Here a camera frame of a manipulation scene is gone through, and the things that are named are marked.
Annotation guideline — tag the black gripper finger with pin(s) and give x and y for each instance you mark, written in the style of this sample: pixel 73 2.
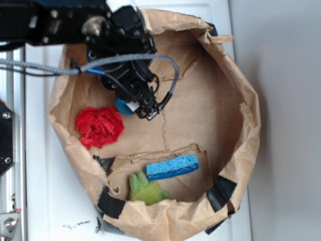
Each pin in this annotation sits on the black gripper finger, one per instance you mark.
pixel 137 108
pixel 150 108

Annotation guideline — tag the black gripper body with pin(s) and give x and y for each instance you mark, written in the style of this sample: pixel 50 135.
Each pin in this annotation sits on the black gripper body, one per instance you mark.
pixel 130 81

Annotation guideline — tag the blue ball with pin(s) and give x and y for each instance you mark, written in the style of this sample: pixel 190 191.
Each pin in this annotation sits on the blue ball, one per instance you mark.
pixel 122 107

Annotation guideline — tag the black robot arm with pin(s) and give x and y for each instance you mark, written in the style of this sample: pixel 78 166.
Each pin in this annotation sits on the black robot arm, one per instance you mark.
pixel 106 33

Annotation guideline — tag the red crumpled cloth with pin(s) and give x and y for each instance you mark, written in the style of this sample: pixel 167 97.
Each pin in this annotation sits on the red crumpled cloth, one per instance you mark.
pixel 99 126

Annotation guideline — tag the blue sponge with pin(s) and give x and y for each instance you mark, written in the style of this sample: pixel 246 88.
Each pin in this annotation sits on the blue sponge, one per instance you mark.
pixel 177 166

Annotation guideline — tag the brown paper bag bin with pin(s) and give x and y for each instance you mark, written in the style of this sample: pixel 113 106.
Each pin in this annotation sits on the brown paper bag bin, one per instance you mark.
pixel 214 113

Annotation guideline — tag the green plush toy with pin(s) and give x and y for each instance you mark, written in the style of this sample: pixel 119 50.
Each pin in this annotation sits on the green plush toy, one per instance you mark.
pixel 143 190

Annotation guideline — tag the white tray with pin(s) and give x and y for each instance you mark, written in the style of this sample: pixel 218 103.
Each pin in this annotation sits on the white tray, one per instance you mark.
pixel 58 207

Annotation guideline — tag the aluminium frame rail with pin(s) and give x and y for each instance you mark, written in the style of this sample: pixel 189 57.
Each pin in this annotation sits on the aluminium frame rail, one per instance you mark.
pixel 13 183

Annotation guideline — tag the black mount plate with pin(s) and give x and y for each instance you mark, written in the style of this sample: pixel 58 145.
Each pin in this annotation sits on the black mount plate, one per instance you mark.
pixel 6 138

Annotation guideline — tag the metal corner bracket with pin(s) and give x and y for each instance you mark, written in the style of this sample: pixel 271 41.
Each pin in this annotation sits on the metal corner bracket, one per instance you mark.
pixel 9 225

